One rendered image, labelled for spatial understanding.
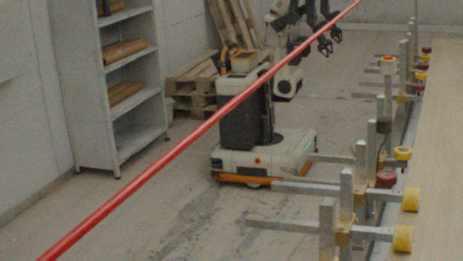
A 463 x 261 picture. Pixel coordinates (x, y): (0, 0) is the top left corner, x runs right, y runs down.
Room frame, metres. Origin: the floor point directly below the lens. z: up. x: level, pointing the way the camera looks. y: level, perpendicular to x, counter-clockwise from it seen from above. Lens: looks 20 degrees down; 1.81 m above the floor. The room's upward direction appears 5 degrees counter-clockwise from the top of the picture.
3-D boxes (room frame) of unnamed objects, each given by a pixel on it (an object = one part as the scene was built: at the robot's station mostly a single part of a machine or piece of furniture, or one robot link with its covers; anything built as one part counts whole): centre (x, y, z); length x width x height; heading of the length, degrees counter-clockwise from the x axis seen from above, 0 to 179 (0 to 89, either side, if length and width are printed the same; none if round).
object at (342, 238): (1.41, -0.30, 0.95); 0.14 x 0.06 x 0.05; 157
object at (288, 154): (3.89, -0.20, 0.16); 0.67 x 0.64 x 0.25; 67
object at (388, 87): (2.36, -0.71, 0.93); 0.05 x 0.05 x 0.45; 67
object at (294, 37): (3.78, -0.47, 0.99); 0.28 x 0.16 x 0.22; 157
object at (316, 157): (2.12, -0.50, 0.84); 0.43 x 0.03 x 0.04; 67
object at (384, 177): (1.83, -0.55, 0.85); 0.08 x 0.08 x 0.11
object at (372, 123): (1.89, -0.51, 0.87); 0.04 x 0.04 x 0.48; 67
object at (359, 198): (1.64, -0.40, 0.95); 0.14 x 0.06 x 0.05; 157
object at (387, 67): (2.36, -0.71, 1.18); 0.07 x 0.07 x 0.08; 67
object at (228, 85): (3.93, -0.12, 0.59); 0.55 x 0.34 x 0.83; 157
